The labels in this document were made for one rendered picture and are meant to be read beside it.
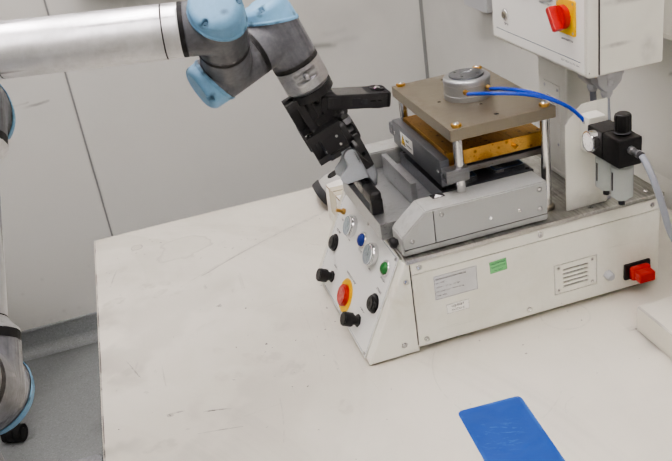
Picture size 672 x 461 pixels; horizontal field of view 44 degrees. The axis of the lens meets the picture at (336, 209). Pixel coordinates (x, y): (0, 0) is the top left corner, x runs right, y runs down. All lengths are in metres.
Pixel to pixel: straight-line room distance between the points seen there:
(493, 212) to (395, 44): 1.66
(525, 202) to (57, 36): 0.74
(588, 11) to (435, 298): 0.50
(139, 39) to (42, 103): 1.67
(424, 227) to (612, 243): 0.35
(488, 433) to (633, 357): 0.28
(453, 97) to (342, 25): 1.49
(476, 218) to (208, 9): 0.53
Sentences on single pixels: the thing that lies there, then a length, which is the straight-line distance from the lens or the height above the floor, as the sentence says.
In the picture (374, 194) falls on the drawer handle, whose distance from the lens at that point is 1.34.
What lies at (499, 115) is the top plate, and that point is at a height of 1.11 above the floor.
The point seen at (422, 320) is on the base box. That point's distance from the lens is 1.36.
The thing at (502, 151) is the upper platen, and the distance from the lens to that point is 1.37.
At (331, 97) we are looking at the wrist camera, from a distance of 1.32.
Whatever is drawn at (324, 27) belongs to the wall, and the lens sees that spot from 2.84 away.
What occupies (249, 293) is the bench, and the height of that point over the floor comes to 0.75.
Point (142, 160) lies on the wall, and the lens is 2.85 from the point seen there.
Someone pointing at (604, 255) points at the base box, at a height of 0.84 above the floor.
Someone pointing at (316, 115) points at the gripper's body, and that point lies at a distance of 1.33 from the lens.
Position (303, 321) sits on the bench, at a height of 0.75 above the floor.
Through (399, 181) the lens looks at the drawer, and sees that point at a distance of 1.41.
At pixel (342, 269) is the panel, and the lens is 1.52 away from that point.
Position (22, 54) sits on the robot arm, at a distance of 1.17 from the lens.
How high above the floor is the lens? 1.57
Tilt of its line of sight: 25 degrees down
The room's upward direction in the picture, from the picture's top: 9 degrees counter-clockwise
